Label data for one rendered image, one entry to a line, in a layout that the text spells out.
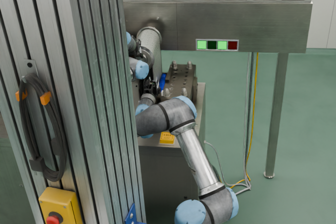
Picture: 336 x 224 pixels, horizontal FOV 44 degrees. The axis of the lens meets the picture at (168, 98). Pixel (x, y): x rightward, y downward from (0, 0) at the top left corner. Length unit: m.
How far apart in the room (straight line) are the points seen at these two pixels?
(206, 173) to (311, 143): 2.13
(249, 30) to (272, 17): 0.14
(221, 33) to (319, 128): 1.74
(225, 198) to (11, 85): 0.98
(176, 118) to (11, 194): 1.40
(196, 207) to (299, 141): 2.18
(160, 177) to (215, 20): 0.94
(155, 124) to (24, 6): 0.90
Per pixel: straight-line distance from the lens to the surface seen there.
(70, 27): 0.86
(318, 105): 4.20
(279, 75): 2.78
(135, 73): 1.75
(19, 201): 2.79
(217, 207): 1.66
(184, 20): 2.44
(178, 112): 1.68
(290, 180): 3.32
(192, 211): 1.62
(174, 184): 2.34
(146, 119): 1.66
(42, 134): 1.07
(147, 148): 2.16
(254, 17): 2.42
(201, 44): 2.49
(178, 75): 2.48
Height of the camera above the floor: 2.25
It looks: 33 degrees down
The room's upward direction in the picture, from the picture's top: 3 degrees counter-clockwise
